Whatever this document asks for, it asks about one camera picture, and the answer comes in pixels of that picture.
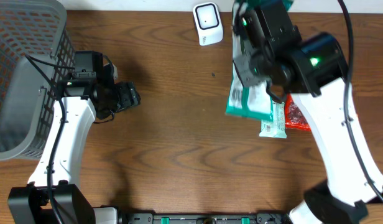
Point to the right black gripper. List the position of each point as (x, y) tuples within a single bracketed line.
[(244, 65)]

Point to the green 3M gloves package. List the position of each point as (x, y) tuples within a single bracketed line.
[(252, 102)]

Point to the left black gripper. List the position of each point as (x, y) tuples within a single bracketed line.
[(130, 96)]

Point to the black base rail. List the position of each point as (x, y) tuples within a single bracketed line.
[(149, 218)]

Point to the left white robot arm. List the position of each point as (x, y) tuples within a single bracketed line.
[(52, 194)]

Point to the red snack bag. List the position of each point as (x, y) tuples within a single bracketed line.
[(294, 118)]

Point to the white barcode scanner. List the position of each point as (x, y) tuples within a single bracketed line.
[(208, 23)]

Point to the pale green wipes pack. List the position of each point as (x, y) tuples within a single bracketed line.
[(275, 128)]

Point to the grey plastic mesh basket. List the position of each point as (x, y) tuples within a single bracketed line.
[(34, 47)]

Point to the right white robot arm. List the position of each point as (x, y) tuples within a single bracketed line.
[(315, 74)]

